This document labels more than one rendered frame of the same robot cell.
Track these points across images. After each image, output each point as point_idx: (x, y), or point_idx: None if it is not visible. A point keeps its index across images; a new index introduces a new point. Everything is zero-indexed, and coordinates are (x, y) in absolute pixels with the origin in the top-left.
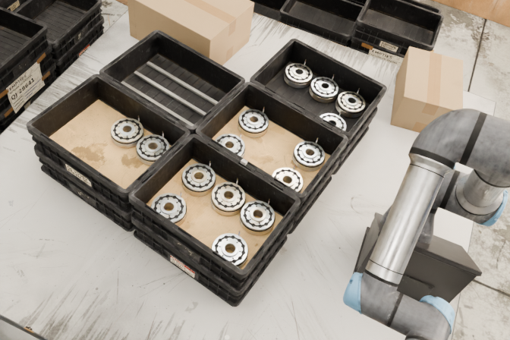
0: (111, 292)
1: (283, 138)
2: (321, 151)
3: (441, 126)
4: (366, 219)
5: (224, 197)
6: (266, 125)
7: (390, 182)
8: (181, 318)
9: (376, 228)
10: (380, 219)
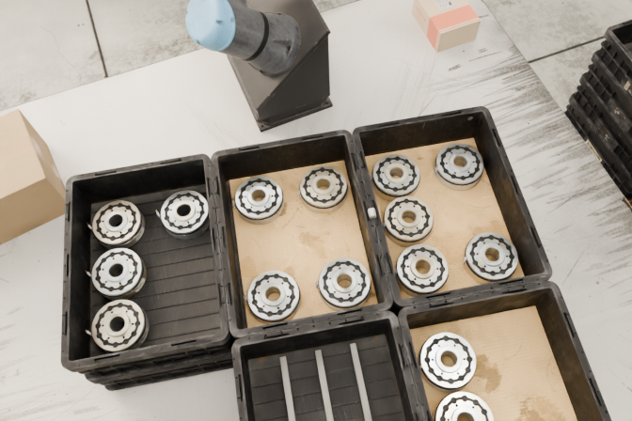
0: (582, 266)
1: (257, 251)
2: (242, 189)
3: None
4: (250, 138)
5: (417, 216)
6: (265, 272)
7: (175, 151)
8: (525, 191)
9: (297, 71)
10: (277, 79)
